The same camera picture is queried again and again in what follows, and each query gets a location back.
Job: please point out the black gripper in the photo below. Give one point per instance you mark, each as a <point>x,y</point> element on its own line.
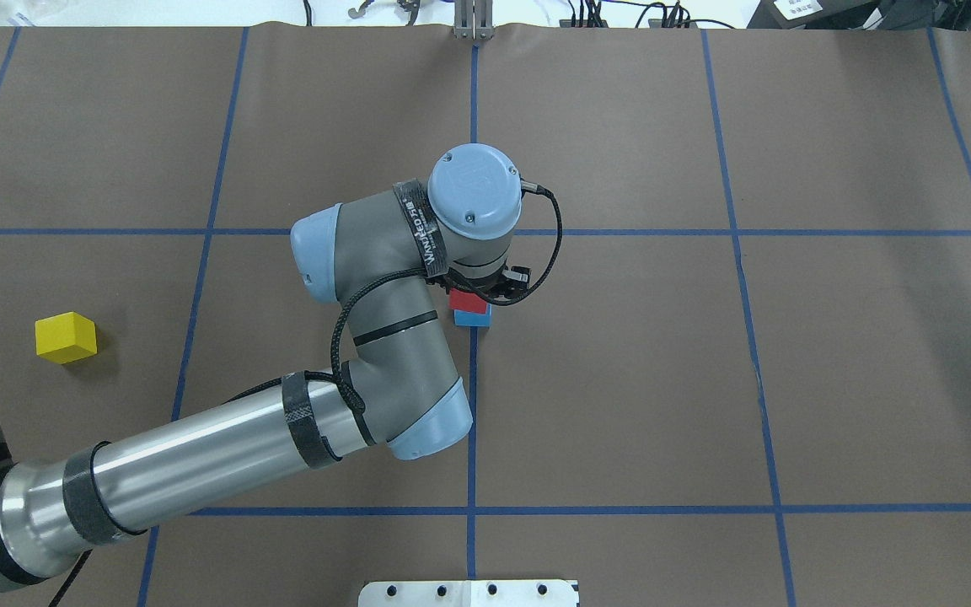
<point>454,285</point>

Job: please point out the red cube block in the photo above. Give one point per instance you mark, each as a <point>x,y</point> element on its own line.
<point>470,303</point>

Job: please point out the blue cube block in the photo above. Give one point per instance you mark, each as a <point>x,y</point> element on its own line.
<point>471,319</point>

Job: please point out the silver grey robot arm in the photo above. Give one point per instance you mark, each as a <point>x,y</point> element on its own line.
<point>387,375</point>

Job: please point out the yellow cube block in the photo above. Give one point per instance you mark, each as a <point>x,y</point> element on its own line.
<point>65,338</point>

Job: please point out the aluminium frame post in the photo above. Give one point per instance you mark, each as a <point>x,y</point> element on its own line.
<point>473,20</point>

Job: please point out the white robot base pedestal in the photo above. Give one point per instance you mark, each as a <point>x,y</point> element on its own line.
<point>488,592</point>

